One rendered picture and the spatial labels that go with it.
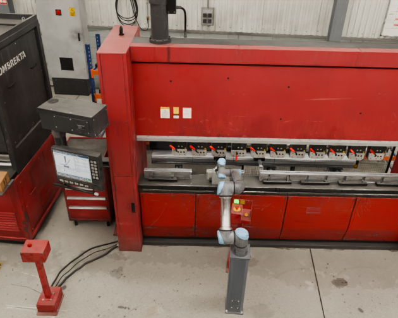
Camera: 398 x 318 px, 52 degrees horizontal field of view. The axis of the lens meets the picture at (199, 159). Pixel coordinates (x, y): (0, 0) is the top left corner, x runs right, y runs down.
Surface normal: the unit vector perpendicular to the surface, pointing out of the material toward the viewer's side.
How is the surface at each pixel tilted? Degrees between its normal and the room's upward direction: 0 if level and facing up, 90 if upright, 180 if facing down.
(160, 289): 0
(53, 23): 90
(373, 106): 90
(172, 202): 90
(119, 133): 90
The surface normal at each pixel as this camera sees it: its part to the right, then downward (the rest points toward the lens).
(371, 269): 0.02, -0.84
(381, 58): 0.00, 0.55
